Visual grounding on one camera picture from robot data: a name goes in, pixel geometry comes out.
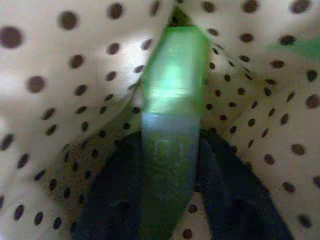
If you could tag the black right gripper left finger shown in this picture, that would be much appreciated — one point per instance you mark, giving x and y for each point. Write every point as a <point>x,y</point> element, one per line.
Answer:
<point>117,190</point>

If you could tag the white polka dot cloth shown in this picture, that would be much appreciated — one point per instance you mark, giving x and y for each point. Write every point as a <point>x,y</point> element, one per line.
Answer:
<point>62,112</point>

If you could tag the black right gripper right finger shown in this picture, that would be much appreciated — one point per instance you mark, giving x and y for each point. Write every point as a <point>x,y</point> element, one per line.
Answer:
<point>235,190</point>

